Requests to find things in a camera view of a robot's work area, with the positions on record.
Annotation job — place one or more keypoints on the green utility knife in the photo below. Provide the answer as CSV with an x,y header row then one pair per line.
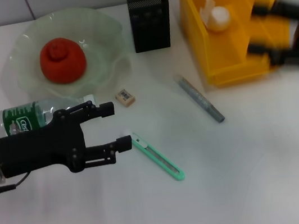
x,y
160,161

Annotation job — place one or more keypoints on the beige eraser with barcode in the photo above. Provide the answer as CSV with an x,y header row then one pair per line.
x,y
125,98

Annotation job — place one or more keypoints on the red-orange fruit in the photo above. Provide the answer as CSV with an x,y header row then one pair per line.
x,y
63,63

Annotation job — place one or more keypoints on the grey pen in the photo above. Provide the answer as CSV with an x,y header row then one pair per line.
x,y
195,93

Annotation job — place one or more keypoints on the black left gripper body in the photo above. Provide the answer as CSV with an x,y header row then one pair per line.
x,y
38,149

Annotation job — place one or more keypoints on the black mesh pen holder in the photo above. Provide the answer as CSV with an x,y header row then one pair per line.
x,y
150,26

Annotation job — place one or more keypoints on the yellow plastic bin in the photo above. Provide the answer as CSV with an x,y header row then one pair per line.
x,y
231,56

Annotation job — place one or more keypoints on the white paper ball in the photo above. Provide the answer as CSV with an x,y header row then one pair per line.
x,y
218,18

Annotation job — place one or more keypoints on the clear green-label water bottle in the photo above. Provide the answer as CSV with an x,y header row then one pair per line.
x,y
25,117

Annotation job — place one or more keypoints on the green glass fruit plate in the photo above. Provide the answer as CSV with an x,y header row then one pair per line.
x,y
104,39

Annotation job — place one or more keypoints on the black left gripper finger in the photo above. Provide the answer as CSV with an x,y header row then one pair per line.
x,y
106,109
124,144

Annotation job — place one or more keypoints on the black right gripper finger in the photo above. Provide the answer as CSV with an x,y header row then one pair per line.
x,y
269,7
280,55

